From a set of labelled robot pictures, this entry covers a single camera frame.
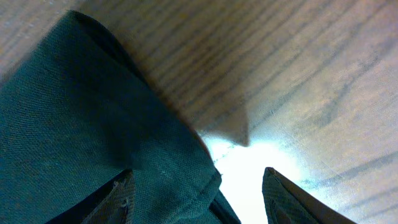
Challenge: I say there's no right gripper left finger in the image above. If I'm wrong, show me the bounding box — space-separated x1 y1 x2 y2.
49 169 136 224

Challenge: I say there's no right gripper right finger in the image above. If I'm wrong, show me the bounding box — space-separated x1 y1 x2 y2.
262 167 354 224

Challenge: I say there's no black t-shirt with logo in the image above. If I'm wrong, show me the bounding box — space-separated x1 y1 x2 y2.
1 11 239 223

